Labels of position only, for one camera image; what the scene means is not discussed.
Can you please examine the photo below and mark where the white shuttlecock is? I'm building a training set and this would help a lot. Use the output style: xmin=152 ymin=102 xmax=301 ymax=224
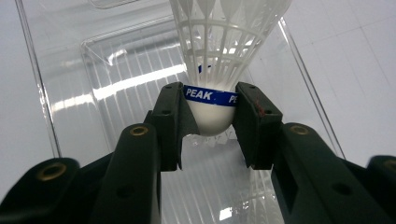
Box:
xmin=169 ymin=0 xmax=293 ymax=137

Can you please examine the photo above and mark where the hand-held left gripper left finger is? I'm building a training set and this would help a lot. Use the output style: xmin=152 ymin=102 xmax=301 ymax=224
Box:
xmin=144 ymin=81 xmax=201 ymax=173

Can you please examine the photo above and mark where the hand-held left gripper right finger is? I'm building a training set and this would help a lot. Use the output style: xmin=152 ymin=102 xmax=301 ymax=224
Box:
xmin=231 ymin=81 xmax=284 ymax=171

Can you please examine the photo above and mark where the white table cover sheet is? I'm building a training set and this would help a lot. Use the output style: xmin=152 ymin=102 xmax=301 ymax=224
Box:
xmin=0 ymin=0 xmax=396 ymax=200

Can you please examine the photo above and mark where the clear plastic tray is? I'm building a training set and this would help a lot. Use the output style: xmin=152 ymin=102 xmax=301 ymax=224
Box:
xmin=14 ymin=0 xmax=347 ymax=224

